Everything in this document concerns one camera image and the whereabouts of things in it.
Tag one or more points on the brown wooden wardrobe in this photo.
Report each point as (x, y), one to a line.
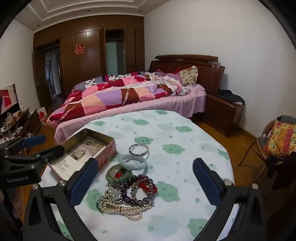
(90, 64)

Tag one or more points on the pink pillow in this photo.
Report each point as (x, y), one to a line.
(172, 77)

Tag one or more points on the cluttered wooden cabinet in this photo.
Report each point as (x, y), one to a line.
(30, 122)

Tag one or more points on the flat television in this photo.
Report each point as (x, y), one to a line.
(8, 98)

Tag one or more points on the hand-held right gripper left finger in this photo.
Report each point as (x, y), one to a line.
(83, 183)

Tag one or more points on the wooden nightstand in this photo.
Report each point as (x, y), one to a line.
(219, 115)

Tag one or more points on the floral pillow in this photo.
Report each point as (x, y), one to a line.
(189, 75)

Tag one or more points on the red white paper bag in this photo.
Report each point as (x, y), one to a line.
(42, 115)

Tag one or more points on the white green cloud tablecloth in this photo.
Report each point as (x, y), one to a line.
(161, 129)

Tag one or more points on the printed paper leaflet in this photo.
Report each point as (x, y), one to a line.
(81, 149)

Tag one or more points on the colourful patterned cushion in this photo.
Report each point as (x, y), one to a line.
(281, 136)

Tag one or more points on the pale jade bangle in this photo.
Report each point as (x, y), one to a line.
(143, 165)

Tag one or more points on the red paper wall decoration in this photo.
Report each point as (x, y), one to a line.
(78, 49)

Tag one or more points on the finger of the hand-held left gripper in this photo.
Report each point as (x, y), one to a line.
(52, 151)
(34, 140)

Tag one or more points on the dark clothes pile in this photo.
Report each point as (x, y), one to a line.
(231, 96)

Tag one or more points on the dark garment on chair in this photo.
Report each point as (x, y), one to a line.
(282, 171)

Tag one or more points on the wooden bed headboard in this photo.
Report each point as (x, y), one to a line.
(185, 61)

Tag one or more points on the silver bangle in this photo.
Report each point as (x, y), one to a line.
(138, 146)

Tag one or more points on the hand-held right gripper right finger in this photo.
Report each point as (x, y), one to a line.
(207, 183)

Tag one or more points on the wicker chair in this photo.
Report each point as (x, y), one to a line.
(260, 148)

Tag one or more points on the green jade bangle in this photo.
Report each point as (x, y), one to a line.
(109, 179)

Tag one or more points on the pink tin box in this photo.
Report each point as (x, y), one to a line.
(108, 148)

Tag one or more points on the patchwork quilt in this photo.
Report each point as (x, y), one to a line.
(104, 97)

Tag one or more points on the red knot charm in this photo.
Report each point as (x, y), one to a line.
(141, 185)

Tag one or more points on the black white print blanket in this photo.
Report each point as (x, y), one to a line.
(94, 81)

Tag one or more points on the bed with patchwork quilt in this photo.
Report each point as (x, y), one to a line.
(148, 106)

